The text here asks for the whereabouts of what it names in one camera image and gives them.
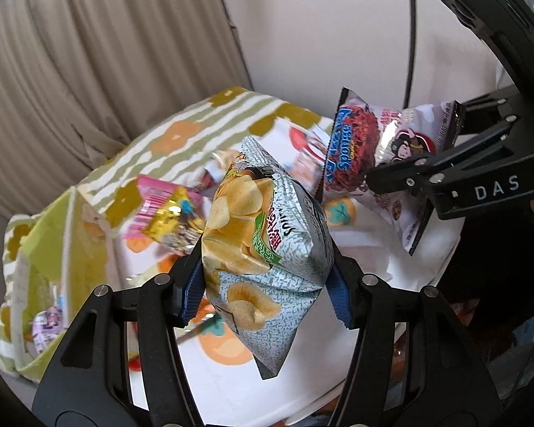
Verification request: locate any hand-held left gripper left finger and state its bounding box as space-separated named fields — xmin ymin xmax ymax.
xmin=32 ymin=244 xmax=205 ymax=427

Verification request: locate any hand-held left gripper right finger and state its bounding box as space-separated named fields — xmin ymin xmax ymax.
xmin=325 ymin=237 xmax=503 ymax=427

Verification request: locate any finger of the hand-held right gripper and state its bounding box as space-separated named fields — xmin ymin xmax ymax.
xmin=367 ymin=118 xmax=523 ymax=199
xmin=458 ymin=89 xmax=519 ymax=138

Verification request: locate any pink striped snack packet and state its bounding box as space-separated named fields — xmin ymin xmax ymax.
xmin=127 ymin=175 xmax=206 ymax=256

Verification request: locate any white red-noodle snack packet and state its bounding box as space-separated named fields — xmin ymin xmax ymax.
xmin=316 ymin=88 xmax=467 ymax=256

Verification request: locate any silver potato chip bag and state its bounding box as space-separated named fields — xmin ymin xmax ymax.
xmin=200 ymin=136 xmax=334 ymax=381

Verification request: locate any yellow-green storage box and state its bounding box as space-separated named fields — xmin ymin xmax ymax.
xmin=4 ymin=184 xmax=125 ymax=383

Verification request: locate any white persimmon print cloth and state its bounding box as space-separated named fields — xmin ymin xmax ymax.
xmin=116 ymin=187 xmax=464 ymax=427

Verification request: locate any small purple snack packet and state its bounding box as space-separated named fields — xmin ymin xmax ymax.
xmin=31 ymin=306 xmax=68 ymax=357

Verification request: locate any white red-print snack packet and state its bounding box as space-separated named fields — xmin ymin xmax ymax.
xmin=269 ymin=118 xmax=335 ymax=194

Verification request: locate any floral striped blanket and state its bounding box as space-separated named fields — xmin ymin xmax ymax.
xmin=0 ymin=86 xmax=339 ymax=383

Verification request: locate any beige curtain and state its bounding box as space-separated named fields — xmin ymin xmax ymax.
xmin=0 ymin=0 xmax=255 ymax=223

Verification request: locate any black cable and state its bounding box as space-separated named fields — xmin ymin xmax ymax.
xmin=402 ymin=0 xmax=420 ymax=112

